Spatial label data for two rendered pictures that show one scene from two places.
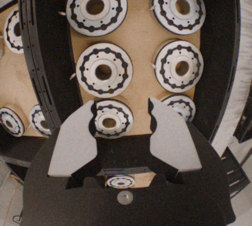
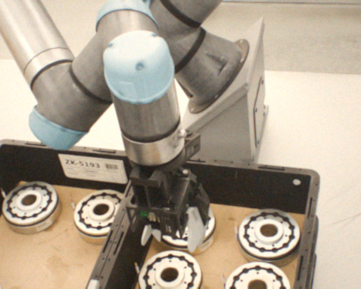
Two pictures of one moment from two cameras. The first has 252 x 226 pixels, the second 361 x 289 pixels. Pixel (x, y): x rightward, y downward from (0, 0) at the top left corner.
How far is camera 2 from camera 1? 96 cm
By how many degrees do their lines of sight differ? 74
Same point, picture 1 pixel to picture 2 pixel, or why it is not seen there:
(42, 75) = (122, 231)
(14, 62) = (58, 246)
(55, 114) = (112, 263)
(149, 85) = not seen: outside the picture
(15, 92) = (25, 278)
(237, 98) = not seen: outside the picture
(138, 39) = (218, 267)
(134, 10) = (223, 239)
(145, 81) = not seen: outside the picture
